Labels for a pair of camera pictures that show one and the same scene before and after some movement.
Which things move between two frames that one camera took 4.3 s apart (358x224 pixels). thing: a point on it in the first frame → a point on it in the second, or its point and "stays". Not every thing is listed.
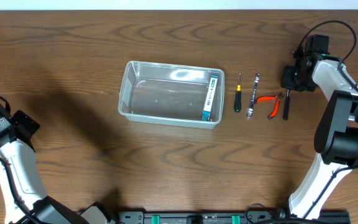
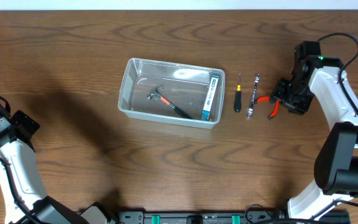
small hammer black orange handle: (286, 112) → (155, 94)
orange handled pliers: (278, 97) stays
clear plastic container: (171, 94) stays
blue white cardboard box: (209, 103) stays
